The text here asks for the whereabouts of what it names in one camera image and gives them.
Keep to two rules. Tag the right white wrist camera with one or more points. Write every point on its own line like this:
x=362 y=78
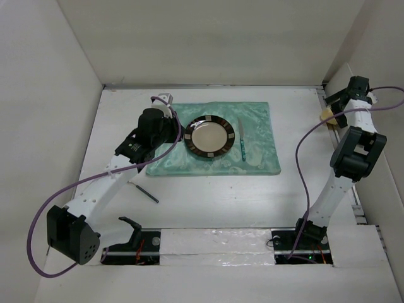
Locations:
x=372 y=97

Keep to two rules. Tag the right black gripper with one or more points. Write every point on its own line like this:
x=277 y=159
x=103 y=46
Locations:
x=333 y=100

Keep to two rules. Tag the knife with green handle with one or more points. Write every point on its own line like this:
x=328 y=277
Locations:
x=241 y=136

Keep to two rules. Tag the fork with dark handle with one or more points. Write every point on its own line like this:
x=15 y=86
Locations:
x=145 y=192

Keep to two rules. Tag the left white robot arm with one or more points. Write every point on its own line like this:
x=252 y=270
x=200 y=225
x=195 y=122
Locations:
x=73 y=229

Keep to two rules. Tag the yellow mug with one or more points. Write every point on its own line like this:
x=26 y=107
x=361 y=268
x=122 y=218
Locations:
x=325 y=116

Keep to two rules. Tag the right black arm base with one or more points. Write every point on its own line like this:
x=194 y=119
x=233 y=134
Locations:
x=300 y=246

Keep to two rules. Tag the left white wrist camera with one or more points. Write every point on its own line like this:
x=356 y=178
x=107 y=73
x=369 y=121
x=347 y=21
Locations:
x=162 y=101

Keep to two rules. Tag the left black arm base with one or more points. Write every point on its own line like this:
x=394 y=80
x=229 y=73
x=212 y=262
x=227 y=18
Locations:
x=141 y=249

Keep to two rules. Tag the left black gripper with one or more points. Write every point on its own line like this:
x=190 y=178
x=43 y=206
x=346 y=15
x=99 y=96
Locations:
x=173 y=123

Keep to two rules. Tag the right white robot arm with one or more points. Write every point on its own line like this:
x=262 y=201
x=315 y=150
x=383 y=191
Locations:
x=353 y=159

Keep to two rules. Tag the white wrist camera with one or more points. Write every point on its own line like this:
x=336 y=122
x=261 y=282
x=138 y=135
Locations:
x=162 y=101
x=372 y=97

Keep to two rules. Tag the dark rimmed dinner plate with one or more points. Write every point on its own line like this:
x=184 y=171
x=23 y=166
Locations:
x=209 y=136

